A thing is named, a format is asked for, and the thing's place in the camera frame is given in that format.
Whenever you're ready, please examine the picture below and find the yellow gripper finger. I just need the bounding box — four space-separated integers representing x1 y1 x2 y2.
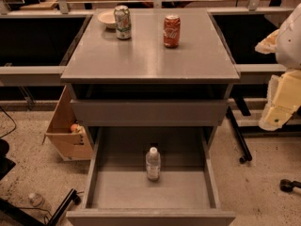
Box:
255 29 279 55
259 70 301 131

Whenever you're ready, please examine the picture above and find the clear plastic water bottle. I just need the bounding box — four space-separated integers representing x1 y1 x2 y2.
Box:
146 147 161 181

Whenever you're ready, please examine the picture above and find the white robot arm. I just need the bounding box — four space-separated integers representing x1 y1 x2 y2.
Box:
255 4 301 131

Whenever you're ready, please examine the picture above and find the grey drawer cabinet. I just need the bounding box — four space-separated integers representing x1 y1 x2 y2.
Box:
61 8 240 139

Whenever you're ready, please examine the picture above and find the open grey middle drawer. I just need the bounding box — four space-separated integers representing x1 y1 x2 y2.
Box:
67 127 235 226

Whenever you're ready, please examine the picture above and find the closed grey top drawer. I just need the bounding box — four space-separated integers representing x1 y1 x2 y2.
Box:
71 100 228 126

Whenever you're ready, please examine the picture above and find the plastic bottle on floor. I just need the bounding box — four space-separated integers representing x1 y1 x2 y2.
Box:
28 193 51 212

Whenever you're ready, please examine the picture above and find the black table leg with caster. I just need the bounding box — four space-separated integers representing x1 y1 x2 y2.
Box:
227 107 252 164

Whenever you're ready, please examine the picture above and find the black caster wheel right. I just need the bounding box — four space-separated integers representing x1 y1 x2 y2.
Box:
279 179 301 192

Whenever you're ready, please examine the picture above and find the red cola can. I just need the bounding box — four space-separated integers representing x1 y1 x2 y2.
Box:
164 14 181 48

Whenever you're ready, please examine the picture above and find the green white soda can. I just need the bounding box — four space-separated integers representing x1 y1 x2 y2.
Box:
114 5 132 40

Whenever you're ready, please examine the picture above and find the small white bowl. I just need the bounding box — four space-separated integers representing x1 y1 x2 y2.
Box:
97 10 116 29

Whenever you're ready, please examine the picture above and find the orange fruit in box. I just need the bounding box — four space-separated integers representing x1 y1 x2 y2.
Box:
70 123 78 133

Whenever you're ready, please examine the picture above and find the cardboard box on floor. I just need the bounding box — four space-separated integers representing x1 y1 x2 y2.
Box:
45 88 92 161

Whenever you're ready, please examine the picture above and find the black stand base left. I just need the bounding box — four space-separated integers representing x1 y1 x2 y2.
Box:
0 139 81 226

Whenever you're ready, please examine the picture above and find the black cable on floor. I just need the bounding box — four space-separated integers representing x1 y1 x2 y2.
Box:
0 106 18 139

